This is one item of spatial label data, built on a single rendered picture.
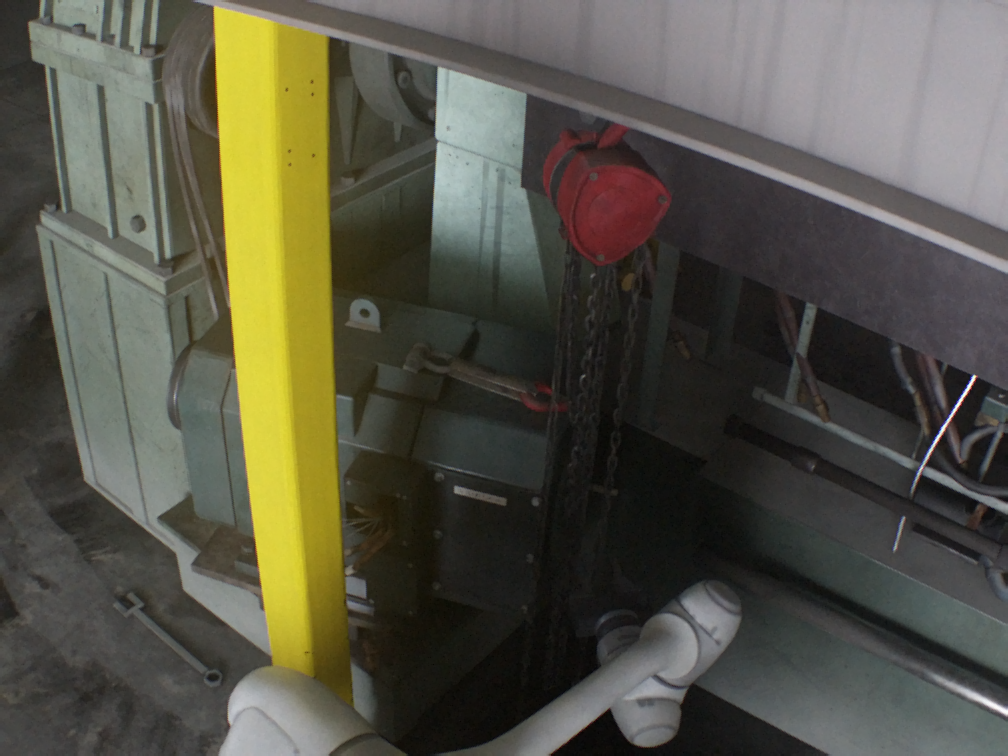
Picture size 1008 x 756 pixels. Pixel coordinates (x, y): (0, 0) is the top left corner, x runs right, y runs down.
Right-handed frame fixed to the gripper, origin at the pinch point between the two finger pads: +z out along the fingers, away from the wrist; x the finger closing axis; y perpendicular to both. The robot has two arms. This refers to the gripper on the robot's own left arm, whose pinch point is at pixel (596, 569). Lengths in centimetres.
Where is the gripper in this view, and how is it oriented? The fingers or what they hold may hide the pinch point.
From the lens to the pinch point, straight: 199.7
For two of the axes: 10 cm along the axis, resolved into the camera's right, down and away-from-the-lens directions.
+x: -9.8, 0.7, -1.7
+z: -1.8, -5.7, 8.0
